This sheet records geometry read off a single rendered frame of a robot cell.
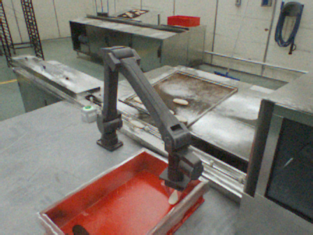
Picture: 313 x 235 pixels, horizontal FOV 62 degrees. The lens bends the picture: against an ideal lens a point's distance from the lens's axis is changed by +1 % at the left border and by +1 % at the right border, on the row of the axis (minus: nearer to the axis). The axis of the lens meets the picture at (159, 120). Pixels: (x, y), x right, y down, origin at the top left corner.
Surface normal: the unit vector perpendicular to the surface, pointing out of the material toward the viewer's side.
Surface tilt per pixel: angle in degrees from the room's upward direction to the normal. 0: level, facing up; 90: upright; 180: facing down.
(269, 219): 91
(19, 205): 0
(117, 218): 0
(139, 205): 0
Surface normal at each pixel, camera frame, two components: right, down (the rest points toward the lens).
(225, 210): 0.00, -0.88
